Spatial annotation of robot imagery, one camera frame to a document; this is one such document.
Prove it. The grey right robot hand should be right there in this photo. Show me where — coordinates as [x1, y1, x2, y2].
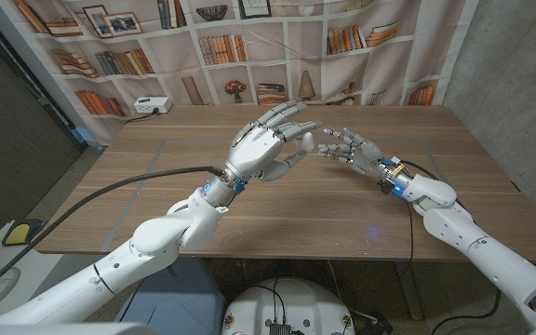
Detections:
[317, 127, 414, 199]

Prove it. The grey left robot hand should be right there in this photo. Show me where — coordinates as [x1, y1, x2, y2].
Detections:
[201, 100, 324, 207]

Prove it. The white AirPods case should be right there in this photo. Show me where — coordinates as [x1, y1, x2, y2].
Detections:
[295, 132, 316, 154]

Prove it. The white power strip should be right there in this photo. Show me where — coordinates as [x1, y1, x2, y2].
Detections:
[133, 96, 173, 114]

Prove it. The printed bookshelf backdrop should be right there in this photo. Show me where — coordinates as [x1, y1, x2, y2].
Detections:
[0, 0, 481, 148]

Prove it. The grey table leg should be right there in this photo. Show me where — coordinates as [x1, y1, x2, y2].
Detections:
[395, 260, 425, 320]

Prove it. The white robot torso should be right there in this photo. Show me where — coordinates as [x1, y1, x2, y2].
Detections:
[220, 277, 356, 335]

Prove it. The black power adapter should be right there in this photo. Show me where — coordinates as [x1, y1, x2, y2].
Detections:
[358, 312, 395, 335]

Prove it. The black torso electronics module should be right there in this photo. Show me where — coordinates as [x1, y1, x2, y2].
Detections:
[267, 320, 304, 335]

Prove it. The dark grey partition panel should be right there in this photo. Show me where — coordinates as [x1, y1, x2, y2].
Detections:
[0, 8, 87, 252]

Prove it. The yellow and black pad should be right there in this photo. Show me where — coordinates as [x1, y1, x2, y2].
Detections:
[1, 218, 47, 247]

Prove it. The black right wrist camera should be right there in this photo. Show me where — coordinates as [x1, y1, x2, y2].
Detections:
[378, 179, 404, 200]

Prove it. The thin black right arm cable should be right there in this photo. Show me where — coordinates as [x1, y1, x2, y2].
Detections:
[402, 199, 416, 278]

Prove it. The black power strip cord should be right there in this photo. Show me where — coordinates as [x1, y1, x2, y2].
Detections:
[123, 107, 160, 126]

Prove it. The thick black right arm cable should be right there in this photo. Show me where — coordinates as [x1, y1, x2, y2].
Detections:
[400, 159, 503, 335]

